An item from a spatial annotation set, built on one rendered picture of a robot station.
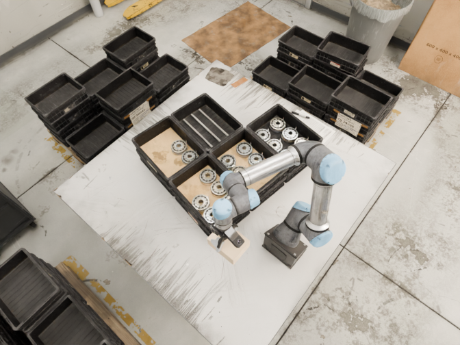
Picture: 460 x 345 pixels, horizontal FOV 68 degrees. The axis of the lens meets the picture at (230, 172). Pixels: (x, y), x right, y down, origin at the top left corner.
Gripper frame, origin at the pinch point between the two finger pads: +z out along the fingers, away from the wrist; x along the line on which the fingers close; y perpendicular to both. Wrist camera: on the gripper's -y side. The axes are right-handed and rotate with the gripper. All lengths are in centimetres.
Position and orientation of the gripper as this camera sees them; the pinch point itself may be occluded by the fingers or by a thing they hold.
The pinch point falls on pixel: (228, 241)
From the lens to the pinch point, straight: 162.8
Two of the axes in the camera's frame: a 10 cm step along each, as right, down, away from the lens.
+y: -7.6, -5.4, 3.5
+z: 0.2, 5.2, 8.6
